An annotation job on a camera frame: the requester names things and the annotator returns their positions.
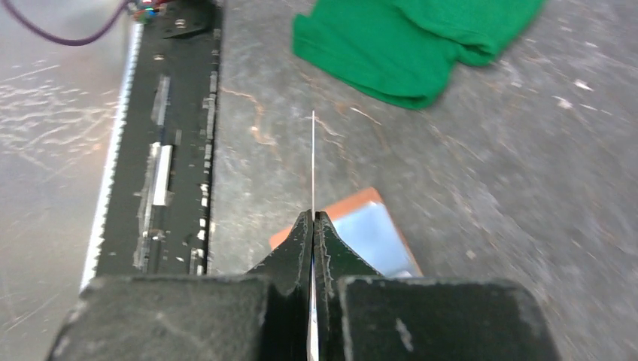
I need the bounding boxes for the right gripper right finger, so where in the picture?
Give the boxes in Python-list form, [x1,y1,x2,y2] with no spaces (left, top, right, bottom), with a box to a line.
[313,211,560,360]

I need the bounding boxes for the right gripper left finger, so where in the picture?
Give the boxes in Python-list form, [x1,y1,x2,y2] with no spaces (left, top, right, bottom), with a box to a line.
[48,211,313,360]

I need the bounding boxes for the yellow card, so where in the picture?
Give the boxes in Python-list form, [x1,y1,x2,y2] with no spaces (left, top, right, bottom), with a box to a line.
[308,111,320,361]

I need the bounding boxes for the tan leather card holder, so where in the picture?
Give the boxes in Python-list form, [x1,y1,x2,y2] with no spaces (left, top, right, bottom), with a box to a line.
[268,187,424,279]

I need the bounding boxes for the green cloth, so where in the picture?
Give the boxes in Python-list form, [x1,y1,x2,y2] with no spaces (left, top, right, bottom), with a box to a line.
[292,0,543,110]

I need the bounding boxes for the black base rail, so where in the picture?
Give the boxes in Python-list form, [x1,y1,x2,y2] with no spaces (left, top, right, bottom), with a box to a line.
[95,1,223,277]

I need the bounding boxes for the slotted cable duct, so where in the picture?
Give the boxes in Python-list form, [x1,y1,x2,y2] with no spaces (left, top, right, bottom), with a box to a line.
[80,23,144,290]

